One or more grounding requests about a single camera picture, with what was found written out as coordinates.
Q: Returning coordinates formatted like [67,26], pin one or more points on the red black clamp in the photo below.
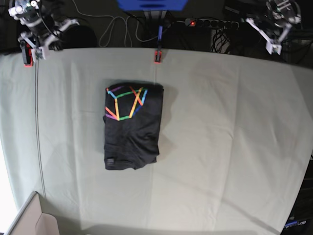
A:
[158,56]
[26,54]

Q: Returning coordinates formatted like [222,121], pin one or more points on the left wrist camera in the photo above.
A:
[273,48]

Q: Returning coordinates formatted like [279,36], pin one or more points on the black t-shirt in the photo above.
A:
[132,121]

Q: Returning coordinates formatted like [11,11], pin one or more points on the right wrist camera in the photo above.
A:
[39,53]

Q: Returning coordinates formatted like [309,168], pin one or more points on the blue box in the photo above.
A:
[153,5]

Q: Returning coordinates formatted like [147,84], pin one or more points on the red black clamp left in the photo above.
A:
[26,54]

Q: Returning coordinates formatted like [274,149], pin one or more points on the red black clamp center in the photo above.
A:
[158,56]

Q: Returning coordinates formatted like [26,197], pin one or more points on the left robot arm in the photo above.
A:
[275,22]

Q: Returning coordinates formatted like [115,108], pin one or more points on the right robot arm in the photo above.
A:
[30,10]

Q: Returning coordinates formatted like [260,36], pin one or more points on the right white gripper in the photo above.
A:
[41,36]

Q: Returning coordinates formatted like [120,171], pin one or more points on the cardboard box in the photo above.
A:
[30,219]

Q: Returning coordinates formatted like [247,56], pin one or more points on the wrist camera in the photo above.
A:
[39,53]
[273,48]

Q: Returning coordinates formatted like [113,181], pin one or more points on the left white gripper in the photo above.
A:
[274,43]

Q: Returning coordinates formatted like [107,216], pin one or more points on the white power strip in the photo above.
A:
[211,23]

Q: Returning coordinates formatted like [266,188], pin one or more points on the green table cloth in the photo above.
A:
[235,142]

